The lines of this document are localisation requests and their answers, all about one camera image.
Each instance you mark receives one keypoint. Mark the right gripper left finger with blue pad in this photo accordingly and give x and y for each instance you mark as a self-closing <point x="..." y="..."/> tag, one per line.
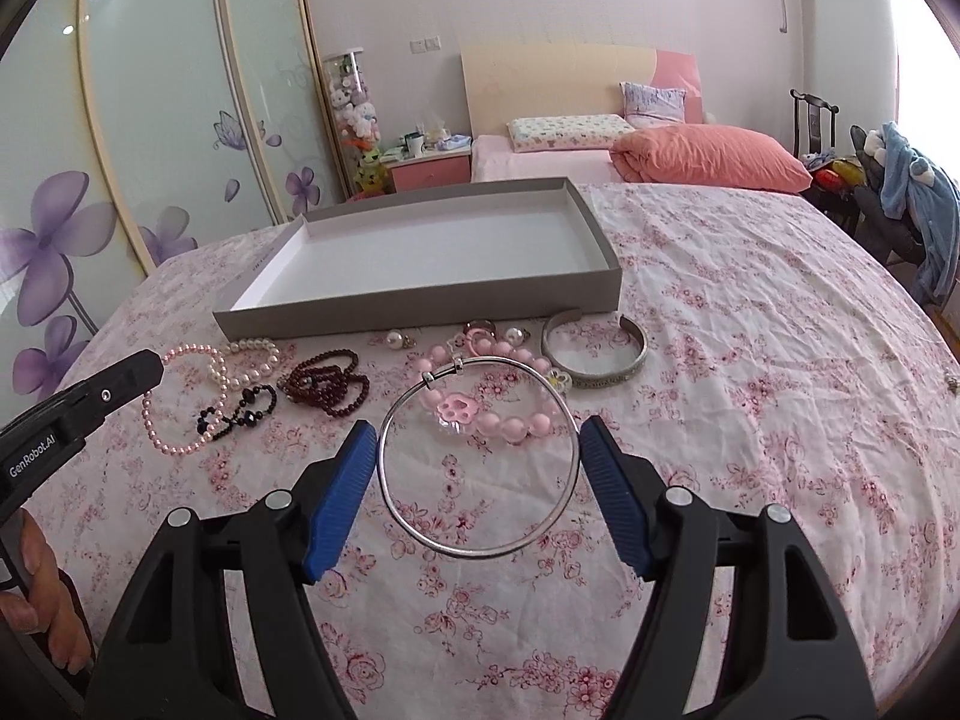
<point x="168" y="651"/>

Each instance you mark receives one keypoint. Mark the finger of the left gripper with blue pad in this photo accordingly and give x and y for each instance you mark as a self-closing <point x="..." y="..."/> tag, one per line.
<point x="63" y="422"/>

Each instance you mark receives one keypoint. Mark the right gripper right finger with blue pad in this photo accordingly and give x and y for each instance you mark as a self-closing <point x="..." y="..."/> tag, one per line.
<point x="790" y="650"/>

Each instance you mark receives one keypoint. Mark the thin silver bangle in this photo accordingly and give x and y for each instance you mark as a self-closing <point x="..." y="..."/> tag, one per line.
<point x="478" y="458"/>

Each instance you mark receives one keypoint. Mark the person's left hand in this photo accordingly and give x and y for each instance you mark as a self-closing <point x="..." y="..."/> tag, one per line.
<point x="48" y="608"/>

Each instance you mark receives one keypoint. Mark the pink floral bedsheet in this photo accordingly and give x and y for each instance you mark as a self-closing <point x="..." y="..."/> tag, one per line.
<point x="786" y="366"/>

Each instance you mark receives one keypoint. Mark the grey cardboard tray box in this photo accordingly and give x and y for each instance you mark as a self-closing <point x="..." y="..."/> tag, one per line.
<point x="496" y="250"/>

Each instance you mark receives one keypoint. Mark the sliding wardrobe with flower print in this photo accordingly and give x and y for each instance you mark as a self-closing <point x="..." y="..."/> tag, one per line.
<point x="134" y="131"/>

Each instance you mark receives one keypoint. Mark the folded salmon duvet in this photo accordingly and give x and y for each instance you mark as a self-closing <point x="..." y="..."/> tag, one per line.
<point x="711" y="155"/>

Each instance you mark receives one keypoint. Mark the pink bed mattress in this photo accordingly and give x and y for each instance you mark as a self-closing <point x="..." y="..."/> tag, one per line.
<point x="494" y="160"/>

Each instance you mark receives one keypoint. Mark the floral white pillow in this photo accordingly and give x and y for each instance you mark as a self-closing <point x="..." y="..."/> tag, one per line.
<point x="566" y="132"/>

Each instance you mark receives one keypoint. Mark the pink bedside table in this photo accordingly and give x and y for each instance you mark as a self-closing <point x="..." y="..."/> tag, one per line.
<point x="432" y="169"/>

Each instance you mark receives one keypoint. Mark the lilac patterned pillow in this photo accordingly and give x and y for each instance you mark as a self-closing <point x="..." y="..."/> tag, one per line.
<point x="652" y="104"/>

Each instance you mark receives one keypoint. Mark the white mug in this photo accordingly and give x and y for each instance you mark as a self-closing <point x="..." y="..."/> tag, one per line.
<point x="414" y="145"/>

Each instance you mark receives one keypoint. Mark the clear tube of plush toys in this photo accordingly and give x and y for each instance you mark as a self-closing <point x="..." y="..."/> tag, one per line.
<point x="355" y="121"/>

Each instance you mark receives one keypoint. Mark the cream pink headboard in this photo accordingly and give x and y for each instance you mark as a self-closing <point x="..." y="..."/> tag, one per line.
<point x="506" y="81"/>

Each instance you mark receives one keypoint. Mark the dark wooden chair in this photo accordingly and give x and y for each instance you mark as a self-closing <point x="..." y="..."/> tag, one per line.
<point x="814" y="123"/>

